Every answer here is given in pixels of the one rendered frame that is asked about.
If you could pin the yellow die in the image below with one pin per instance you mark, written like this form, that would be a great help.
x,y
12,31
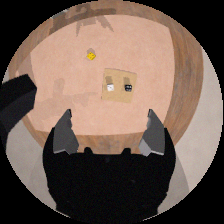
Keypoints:
x,y
91,56

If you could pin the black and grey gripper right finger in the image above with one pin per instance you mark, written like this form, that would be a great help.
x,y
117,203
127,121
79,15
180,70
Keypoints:
x,y
157,144

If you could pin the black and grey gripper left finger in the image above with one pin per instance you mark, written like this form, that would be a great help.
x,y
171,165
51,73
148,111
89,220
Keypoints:
x,y
61,141

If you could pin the tan square mat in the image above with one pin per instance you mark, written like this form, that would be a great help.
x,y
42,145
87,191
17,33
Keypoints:
x,y
119,79

